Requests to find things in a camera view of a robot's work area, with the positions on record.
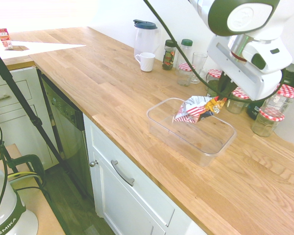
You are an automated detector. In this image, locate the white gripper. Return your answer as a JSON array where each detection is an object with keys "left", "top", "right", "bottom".
[{"left": 206, "top": 36, "right": 283, "bottom": 101}]

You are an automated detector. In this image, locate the red striped chip bag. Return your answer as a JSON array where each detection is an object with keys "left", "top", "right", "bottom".
[{"left": 173, "top": 95, "right": 228, "bottom": 123}]

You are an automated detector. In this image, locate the clear plastic rectangular container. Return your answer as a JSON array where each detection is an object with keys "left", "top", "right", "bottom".
[{"left": 146, "top": 97, "right": 237, "bottom": 167}]

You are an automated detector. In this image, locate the green cup foil lid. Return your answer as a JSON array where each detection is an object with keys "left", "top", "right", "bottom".
[{"left": 205, "top": 80, "right": 221, "bottom": 97}]

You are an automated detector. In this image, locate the glass jar red checked lid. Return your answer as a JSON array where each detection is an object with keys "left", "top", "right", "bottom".
[
  {"left": 250, "top": 107, "right": 285, "bottom": 138},
  {"left": 205, "top": 69, "right": 223, "bottom": 91},
  {"left": 176, "top": 63, "right": 196, "bottom": 87},
  {"left": 225, "top": 87, "right": 251, "bottom": 115}
]

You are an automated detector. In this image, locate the tall clear glass mug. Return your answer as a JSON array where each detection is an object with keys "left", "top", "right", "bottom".
[{"left": 190, "top": 52, "right": 208, "bottom": 85}]

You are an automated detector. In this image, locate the clear bottle green lid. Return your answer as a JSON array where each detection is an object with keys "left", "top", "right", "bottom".
[{"left": 175, "top": 38, "right": 194, "bottom": 74}]

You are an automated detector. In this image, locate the large jar red checked lid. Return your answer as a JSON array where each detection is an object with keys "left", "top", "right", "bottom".
[{"left": 260, "top": 83, "right": 294, "bottom": 118}]

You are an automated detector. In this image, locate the spice jar black lid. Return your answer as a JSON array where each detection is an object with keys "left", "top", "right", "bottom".
[{"left": 162, "top": 39, "right": 178, "bottom": 71}]

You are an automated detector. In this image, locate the white ceramic mug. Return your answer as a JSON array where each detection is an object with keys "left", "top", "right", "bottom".
[{"left": 135, "top": 52, "right": 156, "bottom": 72}]

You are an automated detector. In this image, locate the clear pitcher blue lid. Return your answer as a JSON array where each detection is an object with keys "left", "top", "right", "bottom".
[{"left": 133, "top": 19, "right": 160, "bottom": 60}]

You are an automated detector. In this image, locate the white drawer front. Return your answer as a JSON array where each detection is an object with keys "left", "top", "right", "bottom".
[{"left": 86, "top": 122, "right": 176, "bottom": 227}]

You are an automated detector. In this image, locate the white cabinet door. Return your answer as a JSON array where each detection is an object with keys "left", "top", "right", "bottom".
[{"left": 93, "top": 151, "right": 168, "bottom": 235}]

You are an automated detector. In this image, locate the stainless steel dishwasher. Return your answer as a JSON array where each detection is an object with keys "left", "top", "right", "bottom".
[{"left": 37, "top": 69, "right": 95, "bottom": 198}]

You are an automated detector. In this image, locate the black tripod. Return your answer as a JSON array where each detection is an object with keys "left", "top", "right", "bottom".
[{"left": 0, "top": 42, "right": 88, "bottom": 199}]

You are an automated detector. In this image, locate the white drawer cabinet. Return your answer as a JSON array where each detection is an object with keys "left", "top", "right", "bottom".
[{"left": 0, "top": 65, "right": 60, "bottom": 171}]

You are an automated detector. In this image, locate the red and white carton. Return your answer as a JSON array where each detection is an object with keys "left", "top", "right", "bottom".
[{"left": 0, "top": 28, "right": 14, "bottom": 51}]

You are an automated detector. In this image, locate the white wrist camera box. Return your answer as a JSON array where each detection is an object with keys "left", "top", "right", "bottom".
[{"left": 245, "top": 36, "right": 294, "bottom": 74}]

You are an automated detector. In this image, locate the silver bar drawer handle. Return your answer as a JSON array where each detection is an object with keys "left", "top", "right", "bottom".
[{"left": 110, "top": 160, "right": 135, "bottom": 187}]

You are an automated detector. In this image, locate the yellow cable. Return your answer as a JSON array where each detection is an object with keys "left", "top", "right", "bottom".
[{"left": 5, "top": 170, "right": 44, "bottom": 185}]

